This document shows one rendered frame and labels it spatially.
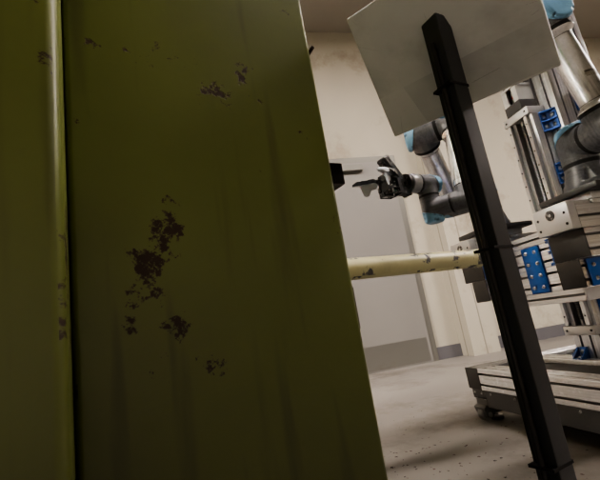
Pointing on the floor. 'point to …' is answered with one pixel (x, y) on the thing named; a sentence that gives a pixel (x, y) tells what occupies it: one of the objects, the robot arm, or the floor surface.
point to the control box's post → (553, 449)
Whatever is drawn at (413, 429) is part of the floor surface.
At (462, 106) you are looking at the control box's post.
